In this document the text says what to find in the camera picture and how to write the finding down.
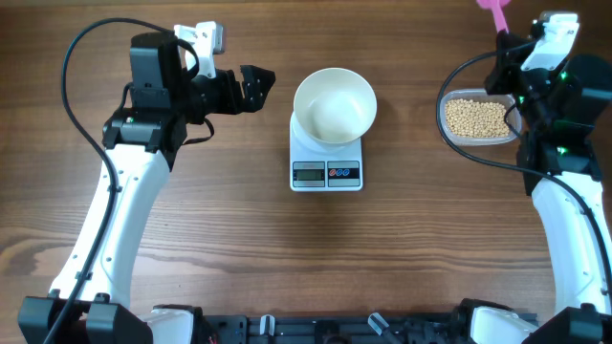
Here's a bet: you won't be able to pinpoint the pink plastic scoop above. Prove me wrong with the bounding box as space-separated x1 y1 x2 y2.
476 0 511 32

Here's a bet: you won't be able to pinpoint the white bowl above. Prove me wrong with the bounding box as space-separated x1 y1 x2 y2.
293 68 378 145

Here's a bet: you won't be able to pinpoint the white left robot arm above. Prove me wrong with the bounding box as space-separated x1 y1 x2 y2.
18 22 275 343

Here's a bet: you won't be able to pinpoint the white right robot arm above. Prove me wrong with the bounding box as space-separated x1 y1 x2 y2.
485 32 611 343

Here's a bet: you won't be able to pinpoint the white digital kitchen scale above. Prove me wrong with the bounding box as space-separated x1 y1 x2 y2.
289 114 363 192

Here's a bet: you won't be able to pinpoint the soybeans in container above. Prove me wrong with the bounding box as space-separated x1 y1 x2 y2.
445 99 510 139

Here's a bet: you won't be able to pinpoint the clear plastic container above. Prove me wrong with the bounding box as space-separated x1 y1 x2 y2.
438 89 522 146

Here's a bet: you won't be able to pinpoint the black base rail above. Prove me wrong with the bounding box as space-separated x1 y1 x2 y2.
152 298 541 344

